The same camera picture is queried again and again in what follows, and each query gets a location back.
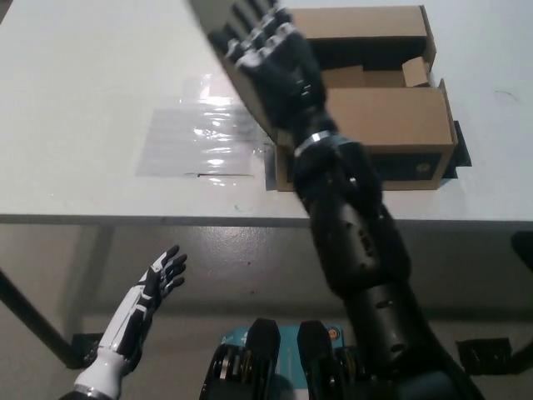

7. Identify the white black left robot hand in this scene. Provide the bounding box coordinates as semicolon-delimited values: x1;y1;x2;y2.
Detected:
85;244;188;369

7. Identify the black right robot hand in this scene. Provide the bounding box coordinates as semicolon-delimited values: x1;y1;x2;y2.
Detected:
207;0;346;152

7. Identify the brown cardboard storage box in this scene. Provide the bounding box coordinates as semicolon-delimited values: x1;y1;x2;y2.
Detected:
185;0;460;193

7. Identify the long grey tape strip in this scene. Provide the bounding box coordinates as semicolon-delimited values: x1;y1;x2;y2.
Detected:
263;141;280;193

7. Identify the black table leg with foot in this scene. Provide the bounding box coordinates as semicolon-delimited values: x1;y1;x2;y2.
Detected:
0;266;101;371

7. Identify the clear plastic covered sheet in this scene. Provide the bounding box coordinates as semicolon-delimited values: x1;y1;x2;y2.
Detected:
135;74;272;189

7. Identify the brown cardboard inner insert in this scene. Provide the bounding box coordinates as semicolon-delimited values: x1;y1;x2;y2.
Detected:
321;57;449;148

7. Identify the black table foot plate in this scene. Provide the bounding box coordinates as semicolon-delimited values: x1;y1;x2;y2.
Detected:
455;337;514;370

